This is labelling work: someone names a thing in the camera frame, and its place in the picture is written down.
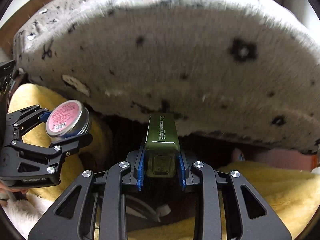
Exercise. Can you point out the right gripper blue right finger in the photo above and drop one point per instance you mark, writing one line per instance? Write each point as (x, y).
(184, 171)

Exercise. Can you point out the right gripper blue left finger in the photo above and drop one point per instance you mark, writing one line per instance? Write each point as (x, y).
(135, 178)

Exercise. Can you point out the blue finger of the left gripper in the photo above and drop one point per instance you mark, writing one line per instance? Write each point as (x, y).
(22, 121)
(71, 144)

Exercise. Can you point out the dark green square bottle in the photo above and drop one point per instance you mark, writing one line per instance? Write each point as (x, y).
(161, 145)

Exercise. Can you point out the round tin pink label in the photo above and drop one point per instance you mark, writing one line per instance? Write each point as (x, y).
(68, 119)

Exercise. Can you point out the black trash bag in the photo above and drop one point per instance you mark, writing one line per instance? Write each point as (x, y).
(206, 182)

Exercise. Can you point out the person left hand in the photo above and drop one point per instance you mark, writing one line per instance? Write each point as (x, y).
(12, 194)

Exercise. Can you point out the grey patterned fleece bed blanket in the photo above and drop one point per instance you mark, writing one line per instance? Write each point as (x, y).
(239, 70)

